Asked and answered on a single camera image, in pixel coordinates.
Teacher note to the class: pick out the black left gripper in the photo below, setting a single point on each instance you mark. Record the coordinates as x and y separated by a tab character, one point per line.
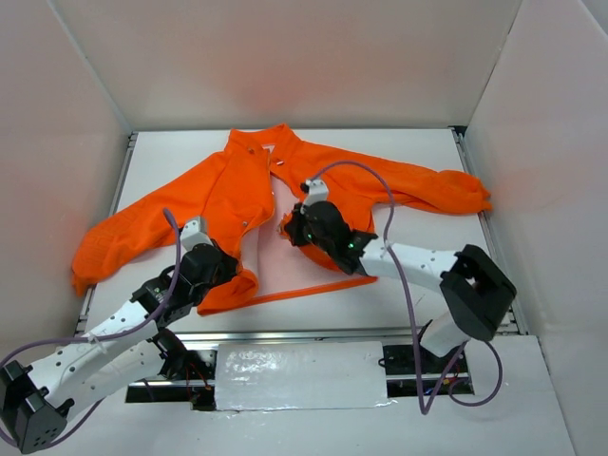
227	266

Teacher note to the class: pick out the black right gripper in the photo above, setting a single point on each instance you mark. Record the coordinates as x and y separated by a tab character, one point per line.
295	224

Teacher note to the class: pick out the orange zip-up jacket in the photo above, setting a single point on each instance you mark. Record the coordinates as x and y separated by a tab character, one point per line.
232	190

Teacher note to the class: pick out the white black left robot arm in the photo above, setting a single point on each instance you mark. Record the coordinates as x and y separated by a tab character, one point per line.
38	400

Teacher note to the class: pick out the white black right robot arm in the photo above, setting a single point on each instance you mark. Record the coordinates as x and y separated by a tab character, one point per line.
476	291

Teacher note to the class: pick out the white foam cover panel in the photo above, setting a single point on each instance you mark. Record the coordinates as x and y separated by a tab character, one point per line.
318	375

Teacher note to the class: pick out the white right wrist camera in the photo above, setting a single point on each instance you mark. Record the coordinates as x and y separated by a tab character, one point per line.
315	191

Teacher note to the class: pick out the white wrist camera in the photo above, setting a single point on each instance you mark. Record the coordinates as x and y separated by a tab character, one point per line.
193	233
315	191

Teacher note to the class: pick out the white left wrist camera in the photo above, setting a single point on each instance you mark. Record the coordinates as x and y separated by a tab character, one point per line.
193	233

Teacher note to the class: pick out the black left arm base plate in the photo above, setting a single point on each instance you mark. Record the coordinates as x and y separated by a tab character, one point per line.
193	386

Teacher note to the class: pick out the aluminium table frame rail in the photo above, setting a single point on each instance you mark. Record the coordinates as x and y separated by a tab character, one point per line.
155	158

